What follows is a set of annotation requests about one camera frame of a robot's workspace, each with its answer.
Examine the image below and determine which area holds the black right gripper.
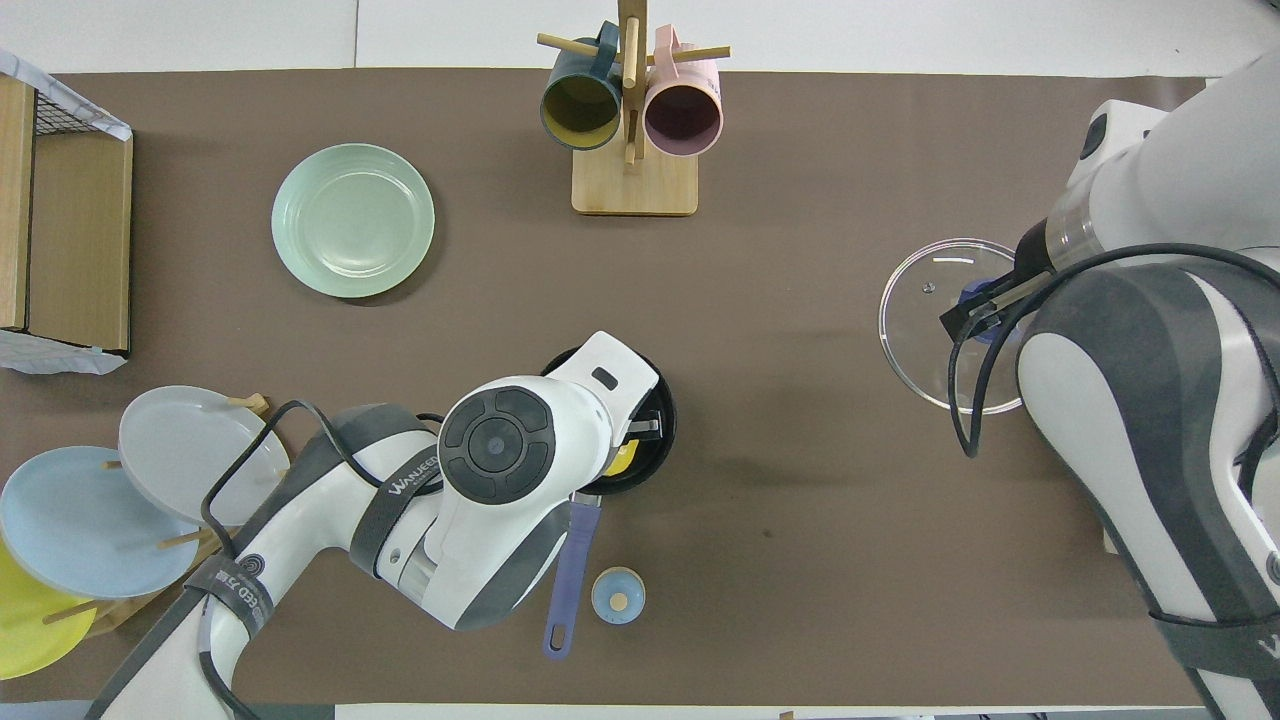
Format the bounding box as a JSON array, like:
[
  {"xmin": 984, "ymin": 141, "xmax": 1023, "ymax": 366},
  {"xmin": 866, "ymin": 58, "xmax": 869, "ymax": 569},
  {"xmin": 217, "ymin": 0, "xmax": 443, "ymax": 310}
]
[{"xmin": 940, "ymin": 222, "xmax": 1059, "ymax": 339}]

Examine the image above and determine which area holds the glass lid with blue knob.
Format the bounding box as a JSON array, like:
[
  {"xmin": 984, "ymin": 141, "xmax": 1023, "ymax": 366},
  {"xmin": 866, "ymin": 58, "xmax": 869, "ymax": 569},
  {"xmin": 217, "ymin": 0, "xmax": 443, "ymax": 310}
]
[{"xmin": 878, "ymin": 237, "xmax": 1031, "ymax": 416}]

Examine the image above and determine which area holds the light green plate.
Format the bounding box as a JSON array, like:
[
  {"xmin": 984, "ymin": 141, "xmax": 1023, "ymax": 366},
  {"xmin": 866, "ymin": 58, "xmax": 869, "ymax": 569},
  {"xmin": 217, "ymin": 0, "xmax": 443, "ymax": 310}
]
[{"xmin": 271, "ymin": 143, "xmax": 437, "ymax": 300}]

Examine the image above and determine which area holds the wooden plate rack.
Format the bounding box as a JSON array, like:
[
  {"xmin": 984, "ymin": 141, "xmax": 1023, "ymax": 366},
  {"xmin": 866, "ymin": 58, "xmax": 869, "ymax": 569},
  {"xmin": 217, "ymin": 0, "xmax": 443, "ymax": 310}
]
[{"xmin": 40, "ymin": 392, "xmax": 273, "ymax": 641}]

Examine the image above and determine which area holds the grey plate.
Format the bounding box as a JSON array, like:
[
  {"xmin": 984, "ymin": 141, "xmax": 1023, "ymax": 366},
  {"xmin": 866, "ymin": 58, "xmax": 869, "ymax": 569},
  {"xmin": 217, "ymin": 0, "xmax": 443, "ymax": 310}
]
[{"xmin": 118, "ymin": 385, "xmax": 293, "ymax": 528}]

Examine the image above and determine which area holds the light blue plate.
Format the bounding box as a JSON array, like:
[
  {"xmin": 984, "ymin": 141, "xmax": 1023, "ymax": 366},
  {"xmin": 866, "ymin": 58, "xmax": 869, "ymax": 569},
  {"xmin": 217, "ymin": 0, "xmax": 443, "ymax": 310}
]
[{"xmin": 0, "ymin": 445, "xmax": 201, "ymax": 601}]

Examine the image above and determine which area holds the yellow plate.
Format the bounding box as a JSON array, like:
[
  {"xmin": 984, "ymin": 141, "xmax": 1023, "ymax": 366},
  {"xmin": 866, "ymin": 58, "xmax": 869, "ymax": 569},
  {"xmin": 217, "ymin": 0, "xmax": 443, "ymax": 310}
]
[{"xmin": 0, "ymin": 540, "xmax": 99, "ymax": 681}]

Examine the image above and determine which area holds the dark blue saucepan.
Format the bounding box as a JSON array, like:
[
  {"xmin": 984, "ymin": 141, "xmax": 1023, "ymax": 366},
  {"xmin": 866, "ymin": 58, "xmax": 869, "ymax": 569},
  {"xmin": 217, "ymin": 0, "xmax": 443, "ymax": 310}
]
[{"xmin": 540, "ymin": 345, "xmax": 679, "ymax": 661}]

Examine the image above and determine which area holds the brown table mat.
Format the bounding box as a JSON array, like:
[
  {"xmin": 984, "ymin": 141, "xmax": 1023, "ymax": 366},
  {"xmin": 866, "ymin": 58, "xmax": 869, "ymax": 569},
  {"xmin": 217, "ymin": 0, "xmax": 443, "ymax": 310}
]
[{"xmin": 0, "ymin": 68, "xmax": 1211, "ymax": 706}]

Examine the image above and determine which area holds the small blue wooden-knob bell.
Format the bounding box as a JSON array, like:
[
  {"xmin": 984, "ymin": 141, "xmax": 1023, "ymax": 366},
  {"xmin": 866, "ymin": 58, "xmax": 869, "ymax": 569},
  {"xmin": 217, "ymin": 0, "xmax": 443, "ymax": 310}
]
[{"xmin": 590, "ymin": 566, "xmax": 647, "ymax": 626}]

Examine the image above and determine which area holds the wooden mug tree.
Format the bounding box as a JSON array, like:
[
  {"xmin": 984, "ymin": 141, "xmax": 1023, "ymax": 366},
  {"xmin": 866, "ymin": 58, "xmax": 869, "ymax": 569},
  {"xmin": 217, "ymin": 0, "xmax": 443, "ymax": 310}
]
[{"xmin": 537, "ymin": 0, "xmax": 731, "ymax": 217}]

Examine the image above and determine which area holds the pink ribbed mug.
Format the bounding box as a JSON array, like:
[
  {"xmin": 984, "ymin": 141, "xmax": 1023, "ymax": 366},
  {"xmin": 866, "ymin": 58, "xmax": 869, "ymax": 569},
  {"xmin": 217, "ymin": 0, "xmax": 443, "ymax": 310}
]
[{"xmin": 643, "ymin": 25, "xmax": 724, "ymax": 158}]

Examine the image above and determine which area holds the dark teal mug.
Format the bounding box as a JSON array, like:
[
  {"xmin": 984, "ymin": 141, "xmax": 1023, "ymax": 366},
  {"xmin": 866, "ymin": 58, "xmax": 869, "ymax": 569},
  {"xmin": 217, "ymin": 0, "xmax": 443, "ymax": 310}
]
[{"xmin": 540, "ymin": 22, "xmax": 626, "ymax": 152}]

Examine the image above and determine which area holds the white checked paper sheet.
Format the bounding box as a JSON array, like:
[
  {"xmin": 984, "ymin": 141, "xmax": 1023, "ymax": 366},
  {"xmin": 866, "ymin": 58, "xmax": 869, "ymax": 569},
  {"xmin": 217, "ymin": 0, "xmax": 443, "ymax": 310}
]
[
  {"xmin": 0, "ymin": 328, "xmax": 129, "ymax": 376},
  {"xmin": 0, "ymin": 48, "xmax": 133, "ymax": 141}
]

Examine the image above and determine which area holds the narrow wooden shelf board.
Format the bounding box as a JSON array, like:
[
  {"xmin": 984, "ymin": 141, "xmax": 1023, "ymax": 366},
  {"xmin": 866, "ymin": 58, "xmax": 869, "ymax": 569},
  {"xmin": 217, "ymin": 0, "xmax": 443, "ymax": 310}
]
[{"xmin": 0, "ymin": 75, "xmax": 39, "ymax": 331}]

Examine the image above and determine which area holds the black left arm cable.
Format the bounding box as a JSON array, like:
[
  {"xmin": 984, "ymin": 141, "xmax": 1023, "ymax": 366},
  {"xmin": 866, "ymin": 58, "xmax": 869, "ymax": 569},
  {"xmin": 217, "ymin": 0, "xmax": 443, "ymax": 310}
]
[{"xmin": 200, "ymin": 400, "xmax": 446, "ymax": 561}]

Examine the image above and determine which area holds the black wire basket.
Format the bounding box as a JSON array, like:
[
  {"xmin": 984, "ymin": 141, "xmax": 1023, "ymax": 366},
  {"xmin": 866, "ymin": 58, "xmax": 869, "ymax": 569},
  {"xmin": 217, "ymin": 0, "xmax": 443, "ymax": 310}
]
[{"xmin": 35, "ymin": 85, "xmax": 133, "ymax": 138}]

